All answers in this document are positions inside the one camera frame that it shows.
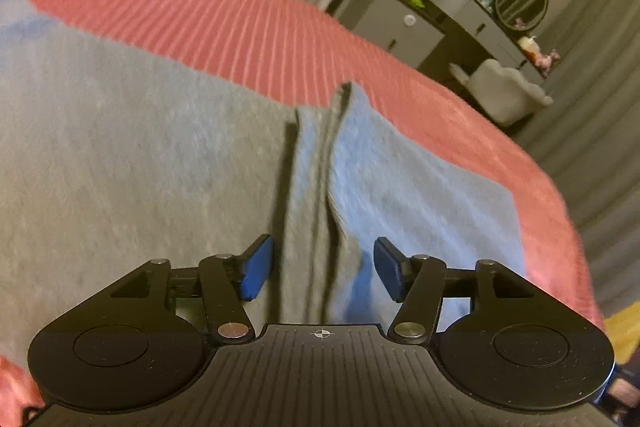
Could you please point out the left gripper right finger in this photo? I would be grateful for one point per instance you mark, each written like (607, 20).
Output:
(494, 334)

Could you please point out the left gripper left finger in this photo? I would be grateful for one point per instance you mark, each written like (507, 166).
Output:
(145, 337)

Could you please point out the grey pants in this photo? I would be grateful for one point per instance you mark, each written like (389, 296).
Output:
(111, 156)

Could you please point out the grey shell chair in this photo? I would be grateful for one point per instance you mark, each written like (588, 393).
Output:
(504, 94)

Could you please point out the grey vanity dresser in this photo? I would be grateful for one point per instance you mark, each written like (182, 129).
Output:
(430, 35)

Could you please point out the coral ribbed bedspread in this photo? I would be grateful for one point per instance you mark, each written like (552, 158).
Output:
(310, 374)

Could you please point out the round black mirror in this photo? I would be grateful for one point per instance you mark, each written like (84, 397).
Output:
(520, 15)

